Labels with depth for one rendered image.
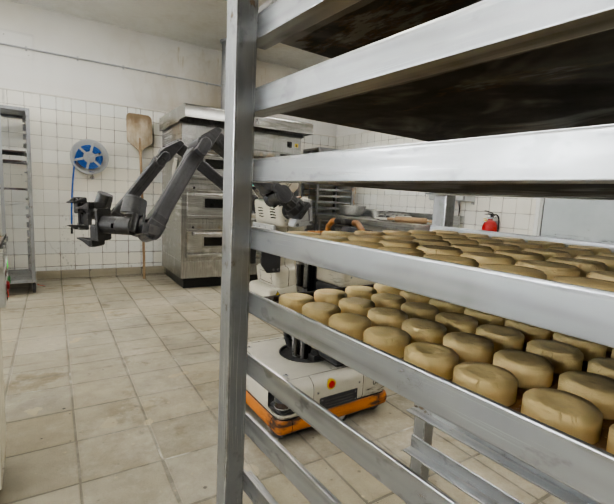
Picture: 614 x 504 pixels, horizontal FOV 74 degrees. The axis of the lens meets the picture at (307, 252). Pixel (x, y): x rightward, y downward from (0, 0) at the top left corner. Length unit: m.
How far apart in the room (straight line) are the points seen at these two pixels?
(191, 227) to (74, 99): 2.03
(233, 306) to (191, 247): 4.25
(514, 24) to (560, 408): 0.26
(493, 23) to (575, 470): 0.28
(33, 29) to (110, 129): 1.22
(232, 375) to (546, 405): 0.39
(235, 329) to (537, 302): 0.40
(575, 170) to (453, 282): 0.11
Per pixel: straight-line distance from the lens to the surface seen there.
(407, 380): 0.37
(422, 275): 0.34
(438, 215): 0.85
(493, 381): 0.37
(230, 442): 0.65
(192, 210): 4.78
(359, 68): 0.41
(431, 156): 0.34
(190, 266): 4.87
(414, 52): 0.37
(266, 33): 0.57
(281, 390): 0.54
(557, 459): 0.32
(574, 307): 0.29
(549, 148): 0.29
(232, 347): 0.59
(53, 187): 5.62
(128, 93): 5.80
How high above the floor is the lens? 1.11
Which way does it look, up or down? 8 degrees down
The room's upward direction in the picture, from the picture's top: 3 degrees clockwise
